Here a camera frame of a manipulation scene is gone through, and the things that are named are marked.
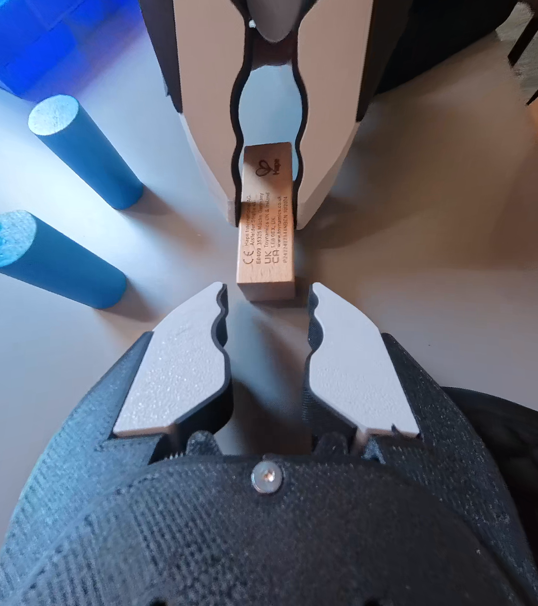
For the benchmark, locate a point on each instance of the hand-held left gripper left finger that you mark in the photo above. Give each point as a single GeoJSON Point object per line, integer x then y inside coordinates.
{"type": "Point", "coordinates": [174, 374]}

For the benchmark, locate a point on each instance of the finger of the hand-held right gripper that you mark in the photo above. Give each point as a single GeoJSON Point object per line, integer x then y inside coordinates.
{"type": "Point", "coordinates": [335, 94]}
{"type": "Point", "coordinates": [207, 94]}

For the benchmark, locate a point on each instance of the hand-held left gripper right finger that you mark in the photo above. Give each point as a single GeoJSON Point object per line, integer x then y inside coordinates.
{"type": "Point", "coordinates": [358, 374]}

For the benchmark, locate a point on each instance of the blue wooden cylinder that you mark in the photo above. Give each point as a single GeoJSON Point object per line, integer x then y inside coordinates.
{"type": "Point", "coordinates": [93, 156]}
{"type": "Point", "coordinates": [60, 265]}

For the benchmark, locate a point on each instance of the blue plastic bin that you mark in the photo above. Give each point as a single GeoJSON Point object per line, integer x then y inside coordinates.
{"type": "Point", "coordinates": [22, 42]}

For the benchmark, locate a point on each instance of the natural wooden arch block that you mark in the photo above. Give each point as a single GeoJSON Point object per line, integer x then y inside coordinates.
{"type": "Point", "coordinates": [264, 236]}

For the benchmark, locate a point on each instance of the black padded armrest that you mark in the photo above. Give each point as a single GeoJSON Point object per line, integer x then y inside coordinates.
{"type": "Point", "coordinates": [534, 473]}
{"type": "Point", "coordinates": [439, 38]}

